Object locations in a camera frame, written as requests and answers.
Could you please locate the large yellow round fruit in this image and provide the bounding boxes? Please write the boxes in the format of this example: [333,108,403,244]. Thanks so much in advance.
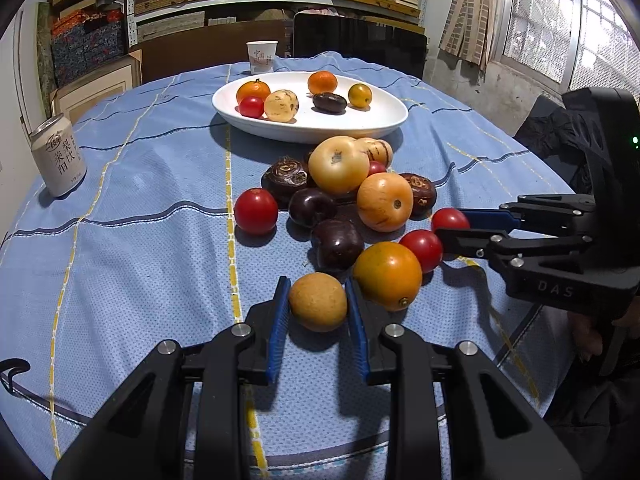
[308,136,370,196]

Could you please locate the white paper cup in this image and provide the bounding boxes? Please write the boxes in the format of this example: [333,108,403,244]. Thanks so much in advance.
[246,40,278,75]

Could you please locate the white oval plate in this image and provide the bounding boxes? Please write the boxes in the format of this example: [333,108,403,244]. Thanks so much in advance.
[212,72,409,144]

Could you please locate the orange yellow round fruit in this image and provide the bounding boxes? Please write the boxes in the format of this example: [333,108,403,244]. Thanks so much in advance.
[356,172,413,233]

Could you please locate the framed beige panel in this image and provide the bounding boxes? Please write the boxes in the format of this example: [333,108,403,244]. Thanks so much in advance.
[51,50,142,125]

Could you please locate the barred window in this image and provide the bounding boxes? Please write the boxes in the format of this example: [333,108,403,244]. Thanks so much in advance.
[496,0,639,96]

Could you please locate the black cable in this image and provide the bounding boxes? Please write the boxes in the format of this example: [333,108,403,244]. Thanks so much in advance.
[0,357,91,426]

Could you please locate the striped yellow pepino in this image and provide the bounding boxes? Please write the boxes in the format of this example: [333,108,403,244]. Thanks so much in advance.
[356,138,394,168]

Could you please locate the blue checked tablecloth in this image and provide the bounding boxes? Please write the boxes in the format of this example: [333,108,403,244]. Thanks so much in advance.
[1,52,572,479]

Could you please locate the orange persimmon fruit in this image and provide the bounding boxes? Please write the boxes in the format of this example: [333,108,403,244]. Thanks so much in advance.
[352,242,423,312]

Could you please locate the person's hand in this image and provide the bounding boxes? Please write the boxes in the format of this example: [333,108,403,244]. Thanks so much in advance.
[567,304,639,361]

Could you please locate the small yellow tomato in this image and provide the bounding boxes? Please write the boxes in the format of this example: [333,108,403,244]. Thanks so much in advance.
[348,84,372,110]

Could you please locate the small brown round fruit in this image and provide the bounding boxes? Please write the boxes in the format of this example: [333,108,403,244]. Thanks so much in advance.
[288,272,347,333]

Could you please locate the small red cherry tomato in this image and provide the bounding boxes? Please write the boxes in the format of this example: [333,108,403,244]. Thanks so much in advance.
[368,160,387,176]

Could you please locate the white beverage can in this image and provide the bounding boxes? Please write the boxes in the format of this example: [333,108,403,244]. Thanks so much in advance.
[28,114,87,198]

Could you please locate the dark purple plum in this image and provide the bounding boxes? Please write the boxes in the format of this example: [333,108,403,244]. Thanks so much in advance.
[288,188,337,229]
[310,219,364,273]

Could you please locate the orange tangerine with leaf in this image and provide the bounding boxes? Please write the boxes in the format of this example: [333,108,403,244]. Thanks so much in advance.
[235,78,271,103]

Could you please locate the black chair back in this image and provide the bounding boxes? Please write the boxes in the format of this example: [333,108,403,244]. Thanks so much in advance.
[292,13,427,78]

